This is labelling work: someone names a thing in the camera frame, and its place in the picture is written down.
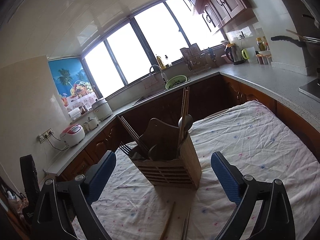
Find kitchen window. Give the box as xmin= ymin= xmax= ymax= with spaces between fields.
xmin=82 ymin=0 xmax=226 ymax=98

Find wooden dish rack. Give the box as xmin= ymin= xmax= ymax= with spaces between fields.
xmin=180 ymin=43 xmax=208 ymax=75

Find green plastic colander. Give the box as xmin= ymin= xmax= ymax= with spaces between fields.
xmin=165 ymin=74 xmax=188 ymax=90

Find white slow cooker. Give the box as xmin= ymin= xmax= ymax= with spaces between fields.
xmin=92 ymin=98 xmax=113 ymax=122

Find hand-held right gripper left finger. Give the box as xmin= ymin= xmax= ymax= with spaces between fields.
xmin=31 ymin=151 xmax=117 ymax=240

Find steel gas stove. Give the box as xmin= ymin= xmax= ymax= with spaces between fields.
xmin=298 ymin=78 xmax=320 ymax=101

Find chrome kitchen faucet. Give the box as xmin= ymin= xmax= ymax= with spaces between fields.
xmin=149 ymin=65 xmax=168 ymax=84

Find wooden spatula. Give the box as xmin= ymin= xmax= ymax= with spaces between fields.
xmin=285 ymin=29 xmax=304 ymax=42

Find yellow lidded jars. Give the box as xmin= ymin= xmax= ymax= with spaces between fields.
xmin=255 ymin=36 xmax=271 ymax=52

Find brown wooden base cabinets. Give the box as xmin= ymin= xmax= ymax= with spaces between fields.
xmin=60 ymin=74 xmax=320 ymax=180

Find black power cable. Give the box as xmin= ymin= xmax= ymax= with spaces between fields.
xmin=46 ymin=136 xmax=70 ymax=152

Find red wooden wall cabinets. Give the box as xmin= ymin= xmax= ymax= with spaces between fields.
xmin=170 ymin=0 xmax=256 ymax=36

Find green handled plastic jug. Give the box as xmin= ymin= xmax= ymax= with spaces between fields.
xmin=241 ymin=47 xmax=257 ymax=62

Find tropical fruit print blind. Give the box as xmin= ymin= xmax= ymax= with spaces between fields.
xmin=47 ymin=57 xmax=98 ymax=113

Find wall outlet with plugs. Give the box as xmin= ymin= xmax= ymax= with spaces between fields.
xmin=38 ymin=128 xmax=54 ymax=143

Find small white pot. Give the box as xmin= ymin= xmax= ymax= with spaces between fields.
xmin=83 ymin=116 xmax=99 ymax=131

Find large metal spoon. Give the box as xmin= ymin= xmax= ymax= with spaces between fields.
xmin=175 ymin=114 xmax=194 ymax=161

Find steel electric kettle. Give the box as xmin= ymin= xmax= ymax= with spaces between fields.
xmin=224 ymin=43 xmax=246 ymax=66

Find metal fork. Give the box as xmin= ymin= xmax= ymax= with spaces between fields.
xmin=119 ymin=142 xmax=133 ymax=156

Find red white rice cooker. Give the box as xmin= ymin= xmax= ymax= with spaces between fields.
xmin=59 ymin=124 xmax=85 ymax=148

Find black handled wok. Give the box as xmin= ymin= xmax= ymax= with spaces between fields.
xmin=270 ymin=35 xmax=320 ymax=67

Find metal chopstick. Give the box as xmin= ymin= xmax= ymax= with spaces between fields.
xmin=180 ymin=217 xmax=187 ymax=240
xmin=185 ymin=207 xmax=191 ymax=240

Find spice jar rack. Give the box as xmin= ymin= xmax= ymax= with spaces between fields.
xmin=255 ymin=50 xmax=272 ymax=66

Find wooden utensil holder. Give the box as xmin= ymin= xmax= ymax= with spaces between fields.
xmin=128 ymin=118 xmax=203 ymax=190

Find white paper roll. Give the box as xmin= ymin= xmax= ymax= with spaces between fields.
xmin=68 ymin=108 xmax=82 ymax=121

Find steel kitchen sink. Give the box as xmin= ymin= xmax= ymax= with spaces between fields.
xmin=132 ymin=78 xmax=191 ymax=106

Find floral white tablecloth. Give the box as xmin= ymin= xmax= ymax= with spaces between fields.
xmin=71 ymin=100 xmax=320 ymax=240

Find grey speckled countertop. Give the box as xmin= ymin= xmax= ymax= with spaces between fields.
xmin=45 ymin=61 xmax=320 ymax=176

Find small metal spoon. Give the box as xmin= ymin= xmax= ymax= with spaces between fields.
xmin=148 ymin=143 xmax=159 ymax=161

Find black knife holder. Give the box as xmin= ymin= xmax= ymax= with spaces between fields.
xmin=207 ymin=47 xmax=219 ymax=68

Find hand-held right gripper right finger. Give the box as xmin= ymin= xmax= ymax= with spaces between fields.
xmin=210 ymin=151 xmax=296 ymax=240

